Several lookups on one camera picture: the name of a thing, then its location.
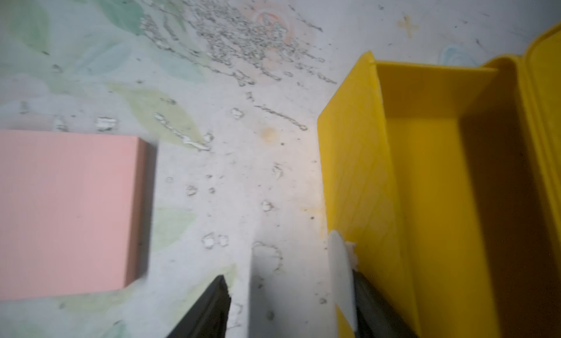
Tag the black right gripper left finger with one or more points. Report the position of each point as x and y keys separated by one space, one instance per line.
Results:
x=208 y=316

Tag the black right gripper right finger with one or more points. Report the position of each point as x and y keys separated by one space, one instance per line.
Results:
x=375 y=316

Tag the pink sticky note pad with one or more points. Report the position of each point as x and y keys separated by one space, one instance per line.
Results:
x=71 y=209

